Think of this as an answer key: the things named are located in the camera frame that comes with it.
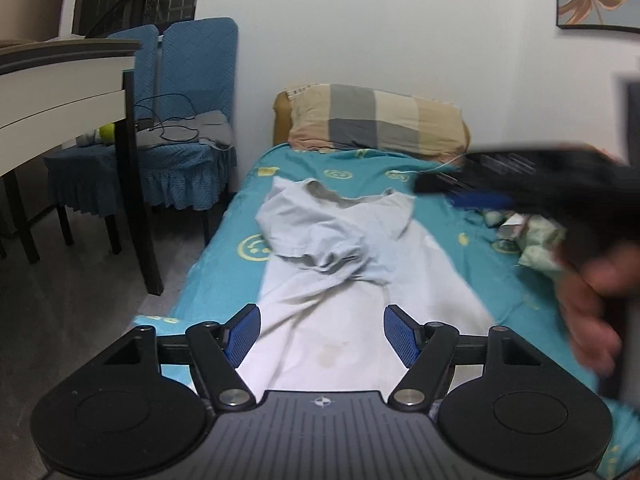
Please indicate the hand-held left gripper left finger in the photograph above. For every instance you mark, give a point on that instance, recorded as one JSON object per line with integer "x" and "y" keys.
{"x": 243, "y": 334}

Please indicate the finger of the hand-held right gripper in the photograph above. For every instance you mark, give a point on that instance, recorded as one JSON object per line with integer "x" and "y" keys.
{"x": 505, "y": 158}
{"x": 435, "y": 186}

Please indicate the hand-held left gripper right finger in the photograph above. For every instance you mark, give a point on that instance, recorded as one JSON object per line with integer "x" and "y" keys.
{"x": 400, "y": 336}

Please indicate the light blue t-shirt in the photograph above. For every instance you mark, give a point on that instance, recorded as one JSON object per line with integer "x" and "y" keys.
{"x": 325, "y": 310}

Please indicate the person's right hand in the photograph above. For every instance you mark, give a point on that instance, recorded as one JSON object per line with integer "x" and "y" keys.
{"x": 592, "y": 310}

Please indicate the crumpled pale green cloth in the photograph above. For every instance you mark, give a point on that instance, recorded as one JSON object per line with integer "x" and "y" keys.
{"x": 542, "y": 240}

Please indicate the bed with teal sheet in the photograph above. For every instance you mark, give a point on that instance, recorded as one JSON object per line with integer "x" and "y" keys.
{"x": 220, "y": 270}

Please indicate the plaid pillow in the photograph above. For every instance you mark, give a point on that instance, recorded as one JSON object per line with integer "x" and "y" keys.
{"x": 380, "y": 115}

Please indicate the orange pillow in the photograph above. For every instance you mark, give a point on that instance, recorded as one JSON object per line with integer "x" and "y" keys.
{"x": 280, "y": 122}

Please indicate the grey cloth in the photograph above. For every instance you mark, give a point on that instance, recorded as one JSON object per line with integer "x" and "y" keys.
{"x": 215, "y": 127}

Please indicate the yellow-green ball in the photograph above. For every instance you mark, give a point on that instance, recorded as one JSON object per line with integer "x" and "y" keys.
{"x": 107, "y": 134}

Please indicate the blue covered chair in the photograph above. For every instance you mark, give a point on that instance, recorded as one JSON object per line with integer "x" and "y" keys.
{"x": 142, "y": 65}
{"x": 200, "y": 70}

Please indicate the white table with dark legs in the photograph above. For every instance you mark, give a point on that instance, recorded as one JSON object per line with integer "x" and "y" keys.
{"x": 55, "y": 85}

